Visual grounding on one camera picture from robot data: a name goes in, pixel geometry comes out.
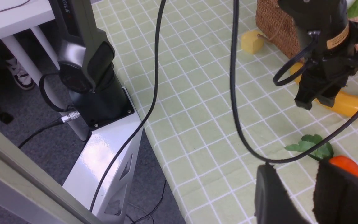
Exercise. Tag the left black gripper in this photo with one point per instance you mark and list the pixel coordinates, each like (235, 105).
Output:
(329, 54)

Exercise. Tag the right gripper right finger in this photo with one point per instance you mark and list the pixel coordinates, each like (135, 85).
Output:
(335, 195)

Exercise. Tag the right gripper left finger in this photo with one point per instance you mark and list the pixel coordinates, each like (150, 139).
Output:
(272, 202)

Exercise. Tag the orange carrot green leaves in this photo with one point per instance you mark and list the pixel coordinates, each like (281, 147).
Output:
(323, 152)

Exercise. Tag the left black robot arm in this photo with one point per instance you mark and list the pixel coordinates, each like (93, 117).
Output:
(86, 68)

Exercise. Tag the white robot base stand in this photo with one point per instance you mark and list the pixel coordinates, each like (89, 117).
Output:
(112, 198)

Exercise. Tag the yellow foam block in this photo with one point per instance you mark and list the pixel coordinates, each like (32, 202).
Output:
(251, 41)

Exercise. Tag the woven wicker basket green lining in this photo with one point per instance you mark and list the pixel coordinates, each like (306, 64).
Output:
(279, 27)

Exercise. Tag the black white sneaker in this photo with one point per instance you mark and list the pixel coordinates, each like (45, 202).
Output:
(20, 75)

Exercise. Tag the white side table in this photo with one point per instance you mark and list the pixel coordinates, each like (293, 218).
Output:
(20, 15)

